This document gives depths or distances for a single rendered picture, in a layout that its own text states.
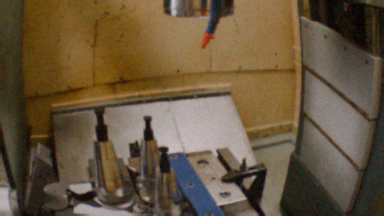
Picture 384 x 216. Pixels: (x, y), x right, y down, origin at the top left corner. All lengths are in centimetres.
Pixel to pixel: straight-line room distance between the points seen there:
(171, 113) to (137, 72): 23
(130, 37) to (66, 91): 40
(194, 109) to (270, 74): 42
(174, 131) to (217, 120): 19
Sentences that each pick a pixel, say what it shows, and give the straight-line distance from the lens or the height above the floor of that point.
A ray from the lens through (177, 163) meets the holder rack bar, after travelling 85.
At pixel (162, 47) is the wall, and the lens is 208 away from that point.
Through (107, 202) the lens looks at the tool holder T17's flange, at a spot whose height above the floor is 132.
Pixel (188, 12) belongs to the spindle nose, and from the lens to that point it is 94.
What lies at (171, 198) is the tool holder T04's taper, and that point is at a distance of 70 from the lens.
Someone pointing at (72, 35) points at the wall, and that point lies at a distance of 200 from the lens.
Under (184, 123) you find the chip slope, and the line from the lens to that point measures 207.
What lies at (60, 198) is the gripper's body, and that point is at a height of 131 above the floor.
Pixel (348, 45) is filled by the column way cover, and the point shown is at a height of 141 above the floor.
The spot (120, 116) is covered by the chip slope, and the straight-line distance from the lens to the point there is 207.
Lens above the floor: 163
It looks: 22 degrees down
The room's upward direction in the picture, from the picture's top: straight up
